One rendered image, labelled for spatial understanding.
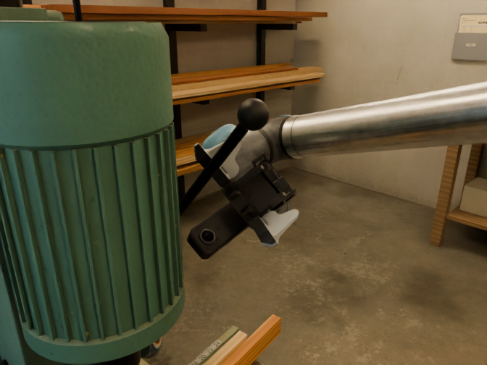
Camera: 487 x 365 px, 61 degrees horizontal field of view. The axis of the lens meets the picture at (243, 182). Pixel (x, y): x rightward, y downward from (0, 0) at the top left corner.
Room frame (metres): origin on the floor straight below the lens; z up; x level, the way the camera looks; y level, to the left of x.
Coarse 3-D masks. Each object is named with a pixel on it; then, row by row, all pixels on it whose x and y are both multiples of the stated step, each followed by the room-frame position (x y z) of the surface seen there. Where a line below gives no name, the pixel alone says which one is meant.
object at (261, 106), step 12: (240, 108) 0.43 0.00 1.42; (252, 108) 0.43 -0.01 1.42; (264, 108) 0.43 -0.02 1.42; (240, 120) 0.43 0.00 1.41; (252, 120) 0.42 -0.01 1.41; (264, 120) 0.43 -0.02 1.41; (240, 132) 0.44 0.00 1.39; (228, 144) 0.45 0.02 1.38; (216, 156) 0.46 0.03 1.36; (204, 168) 0.48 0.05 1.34; (216, 168) 0.47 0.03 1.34; (204, 180) 0.48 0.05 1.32; (192, 192) 0.49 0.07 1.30; (180, 204) 0.50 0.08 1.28; (180, 216) 0.51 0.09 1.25
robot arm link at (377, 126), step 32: (416, 96) 0.64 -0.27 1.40; (448, 96) 0.59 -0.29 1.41; (480, 96) 0.55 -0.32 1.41; (288, 128) 0.79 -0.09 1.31; (320, 128) 0.73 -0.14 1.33; (352, 128) 0.68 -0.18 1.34; (384, 128) 0.64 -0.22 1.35; (416, 128) 0.60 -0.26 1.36; (448, 128) 0.57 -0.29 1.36; (480, 128) 0.54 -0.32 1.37
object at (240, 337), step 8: (240, 336) 0.62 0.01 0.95; (224, 344) 0.60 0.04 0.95; (232, 344) 0.60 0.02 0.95; (240, 344) 0.61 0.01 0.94; (216, 352) 0.58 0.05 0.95; (224, 352) 0.58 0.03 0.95; (232, 352) 0.59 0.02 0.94; (208, 360) 0.56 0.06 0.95; (216, 360) 0.56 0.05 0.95; (224, 360) 0.57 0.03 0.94
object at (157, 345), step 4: (160, 340) 0.53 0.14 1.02; (152, 344) 0.53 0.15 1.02; (156, 344) 0.53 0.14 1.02; (160, 344) 0.53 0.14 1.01; (144, 348) 0.54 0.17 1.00; (148, 348) 0.53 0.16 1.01; (152, 348) 0.53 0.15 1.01; (156, 348) 0.53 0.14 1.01; (160, 348) 0.53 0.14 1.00; (144, 352) 0.54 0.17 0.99; (148, 352) 0.53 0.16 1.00; (152, 352) 0.53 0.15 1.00; (156, 352) 0.53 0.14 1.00; (144, 356) 0.54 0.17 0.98; (148, 356) 0.53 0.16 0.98; (152, 356) 0.53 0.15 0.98
